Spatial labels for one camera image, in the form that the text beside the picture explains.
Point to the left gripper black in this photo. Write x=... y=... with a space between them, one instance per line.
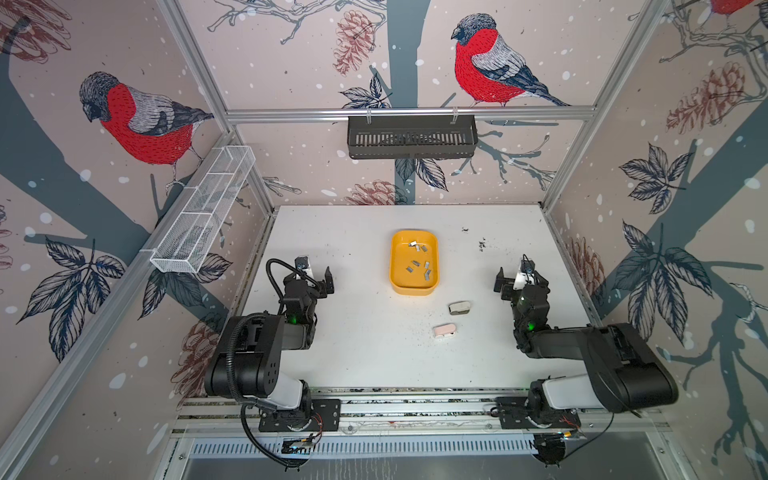
x=320 y=290

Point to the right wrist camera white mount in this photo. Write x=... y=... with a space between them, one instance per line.
x=526 y=274

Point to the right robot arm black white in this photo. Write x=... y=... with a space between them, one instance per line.
x=622 y=373

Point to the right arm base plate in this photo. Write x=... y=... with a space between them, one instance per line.
x=519 y=413

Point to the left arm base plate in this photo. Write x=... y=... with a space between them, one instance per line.
x=315 y=416

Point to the white wire mesh shelf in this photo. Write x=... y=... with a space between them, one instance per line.
x=193 y=232

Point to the black wall basket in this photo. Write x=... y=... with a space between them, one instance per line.
x=412 y=137

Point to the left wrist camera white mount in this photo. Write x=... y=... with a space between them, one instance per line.
x=303 y=264

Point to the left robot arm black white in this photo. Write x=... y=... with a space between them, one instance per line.
x=246 y=364

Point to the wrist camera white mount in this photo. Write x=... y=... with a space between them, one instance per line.
x=526 y=274
x=303 y=264

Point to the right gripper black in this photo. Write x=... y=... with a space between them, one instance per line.
x=508 y=282

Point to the yellow plastic tray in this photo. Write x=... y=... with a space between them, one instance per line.
x=413 y=284

